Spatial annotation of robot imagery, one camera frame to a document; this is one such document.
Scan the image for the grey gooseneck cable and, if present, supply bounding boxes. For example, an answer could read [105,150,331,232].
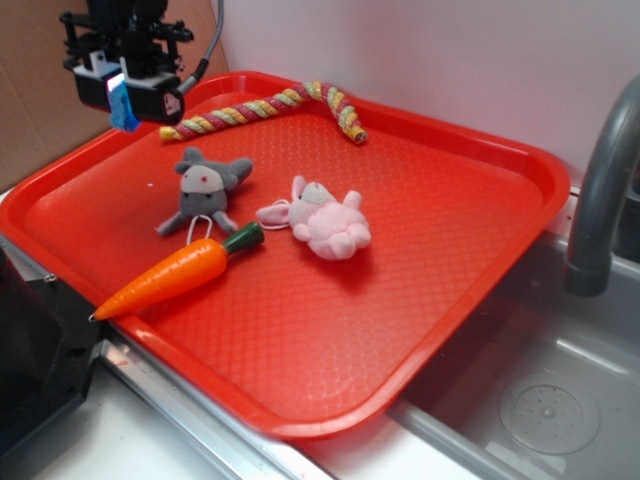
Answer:
[175,0,226,96]

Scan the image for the multicolour twisted rope toy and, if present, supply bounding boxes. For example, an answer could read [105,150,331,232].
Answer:
[159,81,368,145]

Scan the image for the grey toy sink basin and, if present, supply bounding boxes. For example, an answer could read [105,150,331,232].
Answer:
[390,234,639,479]

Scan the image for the grey plush bunny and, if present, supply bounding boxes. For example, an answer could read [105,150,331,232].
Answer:
[156,147,254,236]

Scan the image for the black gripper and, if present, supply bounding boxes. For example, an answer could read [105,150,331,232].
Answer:
[60,1,194,126]

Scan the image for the grey sink faucet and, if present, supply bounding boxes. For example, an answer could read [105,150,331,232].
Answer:
[564,78,639,297]

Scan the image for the orange toy carrot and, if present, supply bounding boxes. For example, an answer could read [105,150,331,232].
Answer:
[89,222,265,322]

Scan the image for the red plastic tray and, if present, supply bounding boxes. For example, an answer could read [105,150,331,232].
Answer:
[1,100,570,439]

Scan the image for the pink plush bunny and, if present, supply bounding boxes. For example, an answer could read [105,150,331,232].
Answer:
[256,175,372,261]

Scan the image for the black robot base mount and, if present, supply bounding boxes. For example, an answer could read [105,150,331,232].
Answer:
[1,253,103,459]

